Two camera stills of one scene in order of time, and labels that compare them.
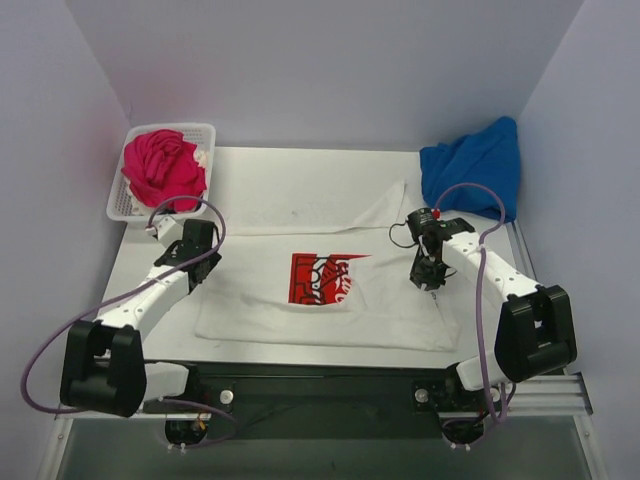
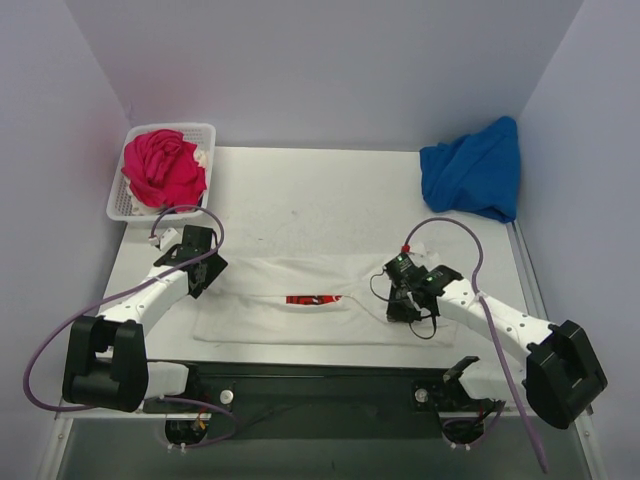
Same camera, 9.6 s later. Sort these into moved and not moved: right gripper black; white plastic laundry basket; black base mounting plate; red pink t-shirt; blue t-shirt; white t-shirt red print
Moved: white t-shirt red print; right gripper black
Not moved: blue t-shirt; white plastic laundry basket; red pink t-shirt; black base mounting plate
